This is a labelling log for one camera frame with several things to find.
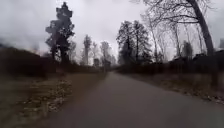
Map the row of distant trees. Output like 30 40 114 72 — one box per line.
68 34 118 68

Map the dark conifer tree pair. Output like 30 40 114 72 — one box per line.
115 19 153 66

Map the grey asphalt road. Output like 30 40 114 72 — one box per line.
39 70 224 128

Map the tall dark conifer tree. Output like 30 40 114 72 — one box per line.
44 1 76 68

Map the dark fence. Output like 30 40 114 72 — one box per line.
116 49 224 76

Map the row of bare trees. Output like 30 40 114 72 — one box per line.
141 12 205 63

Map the brown grass verge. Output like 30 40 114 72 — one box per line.
0 71 108 128
118 71 224 106

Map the dark hedge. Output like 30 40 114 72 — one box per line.
0 45 101 80

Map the large leaning bare tree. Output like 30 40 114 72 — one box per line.
133 0 221 88

